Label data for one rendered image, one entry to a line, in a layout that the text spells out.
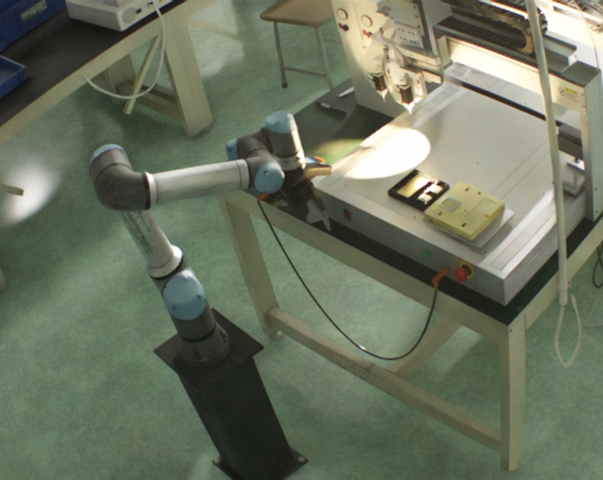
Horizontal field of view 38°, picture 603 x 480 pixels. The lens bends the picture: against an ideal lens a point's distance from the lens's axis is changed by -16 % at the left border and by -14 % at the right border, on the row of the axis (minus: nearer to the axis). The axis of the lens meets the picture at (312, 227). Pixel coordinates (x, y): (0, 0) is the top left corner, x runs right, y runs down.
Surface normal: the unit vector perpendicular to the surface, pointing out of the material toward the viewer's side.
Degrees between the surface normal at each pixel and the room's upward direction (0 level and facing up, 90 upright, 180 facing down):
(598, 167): 90
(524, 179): 0
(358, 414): 0
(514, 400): 90
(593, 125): 90
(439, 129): 0
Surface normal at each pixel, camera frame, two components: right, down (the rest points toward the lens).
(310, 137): -0.20, -0.76
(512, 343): 0.68, 0.35
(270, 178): 0.37, 0.52
